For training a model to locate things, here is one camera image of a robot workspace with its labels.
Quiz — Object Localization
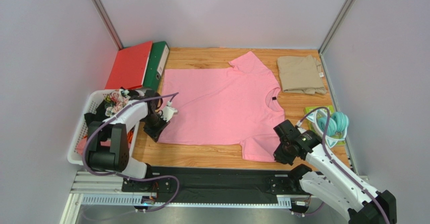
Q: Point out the orange garment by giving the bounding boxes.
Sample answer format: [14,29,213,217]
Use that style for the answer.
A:
[127,131,134,145]

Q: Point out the green binder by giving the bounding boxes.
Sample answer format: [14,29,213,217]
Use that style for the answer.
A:
[142,41,170,91]

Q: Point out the floral garment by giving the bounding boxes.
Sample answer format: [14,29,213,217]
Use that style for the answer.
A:
[102,89,131,117]

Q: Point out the pink t-shirt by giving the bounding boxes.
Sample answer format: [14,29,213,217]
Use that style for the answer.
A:
[159,52,285,162]

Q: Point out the folded beige t-shirt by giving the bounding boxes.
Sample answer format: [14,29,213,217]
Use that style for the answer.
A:
[277,55,327,95]

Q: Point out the teal headphones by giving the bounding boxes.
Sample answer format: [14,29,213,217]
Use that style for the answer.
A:
[307,107,350,149]

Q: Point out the white laundry basket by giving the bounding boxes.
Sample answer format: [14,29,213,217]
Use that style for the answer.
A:
[67,89,140,166]

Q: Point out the black base mat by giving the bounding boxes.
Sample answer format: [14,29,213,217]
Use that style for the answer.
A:
[89,164,321,205]

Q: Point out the red binder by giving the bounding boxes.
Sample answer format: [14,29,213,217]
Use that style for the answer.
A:
[105,41,153,89]

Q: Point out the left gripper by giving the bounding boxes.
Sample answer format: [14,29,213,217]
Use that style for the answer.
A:
[142,112,170,142]

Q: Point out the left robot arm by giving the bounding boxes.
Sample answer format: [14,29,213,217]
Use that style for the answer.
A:
[82,90,178,190]

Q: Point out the aluminium mounting rail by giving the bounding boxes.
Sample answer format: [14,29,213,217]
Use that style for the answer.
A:
[60,171,384,224]

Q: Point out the dusty pink garment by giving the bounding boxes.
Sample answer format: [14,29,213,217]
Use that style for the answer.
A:
[75,137,111,155]

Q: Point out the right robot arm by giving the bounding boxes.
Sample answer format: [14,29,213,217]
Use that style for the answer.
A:
[273,120,397,223]

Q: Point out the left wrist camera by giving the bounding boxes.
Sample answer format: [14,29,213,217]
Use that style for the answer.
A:
[158,101,178,122]

